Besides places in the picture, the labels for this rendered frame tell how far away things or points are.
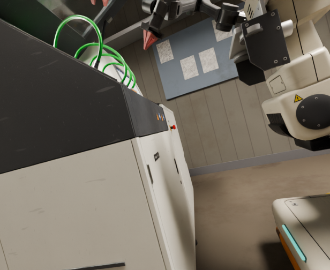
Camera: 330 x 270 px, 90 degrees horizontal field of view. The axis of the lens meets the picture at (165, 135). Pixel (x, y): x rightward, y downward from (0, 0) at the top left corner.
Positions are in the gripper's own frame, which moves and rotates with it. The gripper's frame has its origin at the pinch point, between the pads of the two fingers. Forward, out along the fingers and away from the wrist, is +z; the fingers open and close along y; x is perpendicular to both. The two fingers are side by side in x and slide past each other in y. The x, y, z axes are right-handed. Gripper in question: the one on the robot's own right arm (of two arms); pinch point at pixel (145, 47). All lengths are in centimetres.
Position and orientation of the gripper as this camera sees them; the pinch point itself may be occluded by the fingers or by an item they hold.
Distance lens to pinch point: 91.5
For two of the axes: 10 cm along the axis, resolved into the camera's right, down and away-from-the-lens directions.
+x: -4.2, 1.2, -9.0
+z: -4.4, 8.4, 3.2
